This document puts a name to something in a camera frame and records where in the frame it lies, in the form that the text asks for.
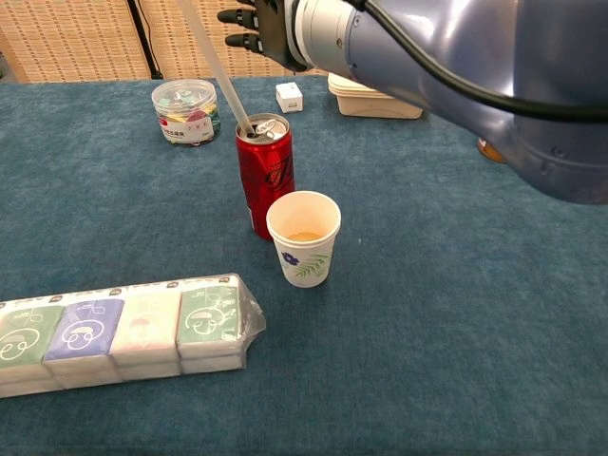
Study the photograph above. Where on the right black-silver robot hand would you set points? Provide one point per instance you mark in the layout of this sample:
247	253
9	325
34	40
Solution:
275	33

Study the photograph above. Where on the clear plastic straw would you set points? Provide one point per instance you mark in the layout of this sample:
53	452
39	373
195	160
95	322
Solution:
216	62

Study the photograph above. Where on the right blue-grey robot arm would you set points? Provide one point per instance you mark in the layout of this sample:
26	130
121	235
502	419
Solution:
475	62

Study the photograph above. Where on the red soda can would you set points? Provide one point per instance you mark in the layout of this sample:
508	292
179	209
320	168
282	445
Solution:
266	176

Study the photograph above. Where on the small white box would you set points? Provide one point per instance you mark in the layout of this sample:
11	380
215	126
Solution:
290	97

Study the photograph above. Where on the beige lidded lunch box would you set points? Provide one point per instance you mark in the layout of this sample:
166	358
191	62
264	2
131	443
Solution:
370	104

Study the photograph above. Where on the clear jar of coloured clips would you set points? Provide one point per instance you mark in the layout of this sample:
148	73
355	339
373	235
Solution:
187	114

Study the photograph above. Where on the black tripod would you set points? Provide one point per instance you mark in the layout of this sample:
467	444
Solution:
142	43

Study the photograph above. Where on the bamboo folding screen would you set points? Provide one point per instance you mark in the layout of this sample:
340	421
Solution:
71	38

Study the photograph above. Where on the white floral paper cup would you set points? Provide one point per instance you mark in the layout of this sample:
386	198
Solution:
306	256

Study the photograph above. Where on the brown spread jar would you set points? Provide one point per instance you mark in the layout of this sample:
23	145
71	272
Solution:
489	151

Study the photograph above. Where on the blue table cloth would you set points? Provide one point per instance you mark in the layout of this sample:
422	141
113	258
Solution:
427	309

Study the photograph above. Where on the multicolour tissue pack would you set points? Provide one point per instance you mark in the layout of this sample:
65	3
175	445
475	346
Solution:
119	332

